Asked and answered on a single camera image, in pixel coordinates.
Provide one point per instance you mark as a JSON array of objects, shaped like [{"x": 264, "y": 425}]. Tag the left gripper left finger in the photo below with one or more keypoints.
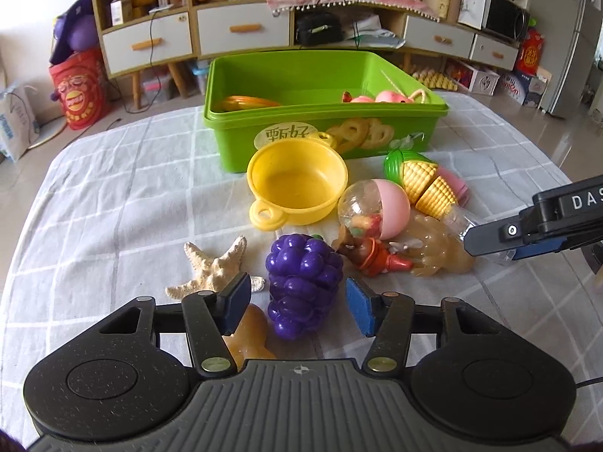
[{"x": 208, "y": 317}]

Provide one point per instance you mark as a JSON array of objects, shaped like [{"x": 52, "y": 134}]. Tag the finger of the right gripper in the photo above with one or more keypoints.
[
  {"x": 502, "y": 236},
  {"x": 552, "y": 245}
]

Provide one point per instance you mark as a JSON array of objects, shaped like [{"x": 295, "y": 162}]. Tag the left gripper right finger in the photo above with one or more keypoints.
[{"x": 387, "y": 318}]

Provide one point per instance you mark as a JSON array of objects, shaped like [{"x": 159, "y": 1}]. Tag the purple toy grapes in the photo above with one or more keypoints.
[{"x": 304, "y": 276}]

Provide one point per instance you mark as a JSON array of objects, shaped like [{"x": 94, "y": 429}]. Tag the clear plastic case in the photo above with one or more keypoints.
[{"x": 459, "y": 221}]

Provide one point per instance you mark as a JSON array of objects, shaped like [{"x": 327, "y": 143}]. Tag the beige starfish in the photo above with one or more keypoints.
[{"x": 210, "y": 274}]

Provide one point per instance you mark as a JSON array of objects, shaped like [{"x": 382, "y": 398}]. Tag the amber hand toy left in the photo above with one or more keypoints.
[{"x": 249, "y": 340}]

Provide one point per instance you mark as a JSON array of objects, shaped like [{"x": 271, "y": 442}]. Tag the amber translucent hand toy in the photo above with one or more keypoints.
[{"x": 428, "y": 243}]

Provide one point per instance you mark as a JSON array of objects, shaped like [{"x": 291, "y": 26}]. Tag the pink block toy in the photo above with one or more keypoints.
[{"x": 458, "y": 186}]

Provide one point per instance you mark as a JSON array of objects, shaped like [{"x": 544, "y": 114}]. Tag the red brown figurine toy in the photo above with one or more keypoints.
[{"x": 369, "y": 255}]

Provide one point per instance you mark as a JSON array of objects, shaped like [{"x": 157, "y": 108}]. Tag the toy corn cob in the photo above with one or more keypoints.
[{"x": 427, "y": 190}]

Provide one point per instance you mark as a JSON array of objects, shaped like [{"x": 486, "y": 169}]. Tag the pink capsule ball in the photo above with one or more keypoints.
[{"x": 375, "y": 208}]

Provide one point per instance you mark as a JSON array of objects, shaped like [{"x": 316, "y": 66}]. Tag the grey checked tablecloth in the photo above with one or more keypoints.
[{"x": 115, "y": 210}]

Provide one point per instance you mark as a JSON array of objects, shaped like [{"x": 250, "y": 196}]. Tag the yellow toy pot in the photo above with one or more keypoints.
[{"x": 295, "y": 181}]

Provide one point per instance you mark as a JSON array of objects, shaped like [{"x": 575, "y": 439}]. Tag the yellow egg tray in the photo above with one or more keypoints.
[{"x": 434, "y": 80}]

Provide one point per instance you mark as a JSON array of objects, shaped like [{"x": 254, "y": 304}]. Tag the pink peach toy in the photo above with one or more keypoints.
[{"x": 387, "y": 96}]

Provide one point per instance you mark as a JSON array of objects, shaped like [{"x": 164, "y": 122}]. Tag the green plastic storage bin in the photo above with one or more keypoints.
[{"x": 319, "y": 91}]

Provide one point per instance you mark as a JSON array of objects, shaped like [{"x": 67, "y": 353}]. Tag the microwave oven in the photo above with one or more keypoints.
[{"x": 500, "y": 18}]

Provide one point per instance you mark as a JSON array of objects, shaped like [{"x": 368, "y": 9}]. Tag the white paper shopping bag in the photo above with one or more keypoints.
[{"x": 19, "y": 126}]

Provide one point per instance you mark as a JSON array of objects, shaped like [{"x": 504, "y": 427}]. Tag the red cartoon face bag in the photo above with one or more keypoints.
[{"x": 80, "y": 87}]

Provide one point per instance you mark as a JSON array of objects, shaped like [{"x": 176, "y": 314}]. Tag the black bag on shelf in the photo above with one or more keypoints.
[{"x": 318, "y": 28}]

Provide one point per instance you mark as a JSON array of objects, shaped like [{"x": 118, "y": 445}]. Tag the wooden white drawer cabinet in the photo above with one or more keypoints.
[{"x": 142, "y": 38}]

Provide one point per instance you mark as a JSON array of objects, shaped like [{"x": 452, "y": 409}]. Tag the purple plush toy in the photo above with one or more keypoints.
[{"x": 75, "y": 31}]

